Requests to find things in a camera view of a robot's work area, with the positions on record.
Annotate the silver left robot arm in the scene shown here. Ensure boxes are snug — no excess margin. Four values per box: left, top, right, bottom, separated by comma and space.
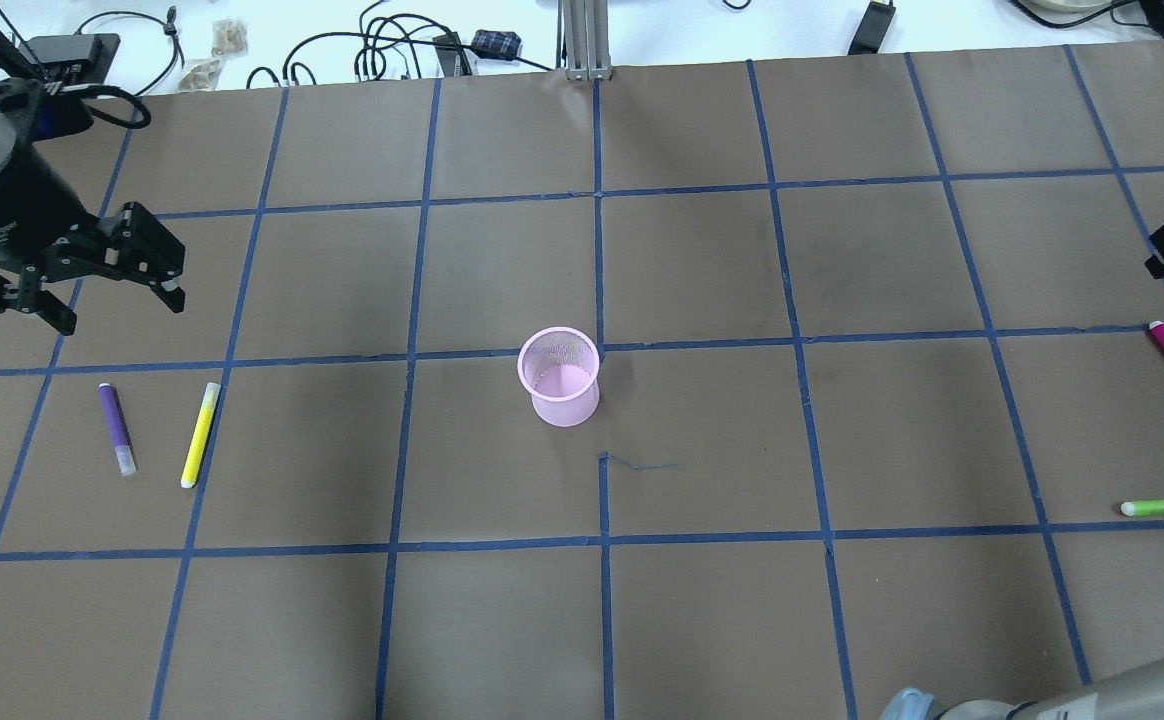
0, 78, 186, 336

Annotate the yellow highlighter pen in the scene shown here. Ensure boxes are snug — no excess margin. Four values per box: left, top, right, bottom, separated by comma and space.
179, 382, 221, 489

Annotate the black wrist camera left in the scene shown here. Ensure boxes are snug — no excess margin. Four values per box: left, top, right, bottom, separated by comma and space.
0, 78, 152, 142

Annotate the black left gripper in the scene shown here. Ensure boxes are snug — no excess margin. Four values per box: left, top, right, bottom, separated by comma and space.
0, 161, 186, 336

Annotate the small plastic bag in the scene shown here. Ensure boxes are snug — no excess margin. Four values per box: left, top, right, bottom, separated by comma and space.
211, 17, 249, 58
176, 56, 223, 94

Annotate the aluminium frame post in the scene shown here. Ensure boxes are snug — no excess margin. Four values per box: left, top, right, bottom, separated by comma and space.
556, 0, 611, 81

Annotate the black camera stand base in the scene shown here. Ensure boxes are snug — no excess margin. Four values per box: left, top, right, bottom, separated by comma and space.
17, 33, 121, 86

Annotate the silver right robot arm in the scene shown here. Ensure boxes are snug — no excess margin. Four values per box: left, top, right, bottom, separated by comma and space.
802, 176, 1164, 712

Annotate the purple marker pen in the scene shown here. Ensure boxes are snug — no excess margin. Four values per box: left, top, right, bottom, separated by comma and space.
97, 383, 137, 477

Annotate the black power adapter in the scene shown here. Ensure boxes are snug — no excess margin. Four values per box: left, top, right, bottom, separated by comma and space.
847, 1, 896, 56

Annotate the pink mesh cup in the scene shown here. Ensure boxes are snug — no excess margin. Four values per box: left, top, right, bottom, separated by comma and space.
514, 325, 601, 428

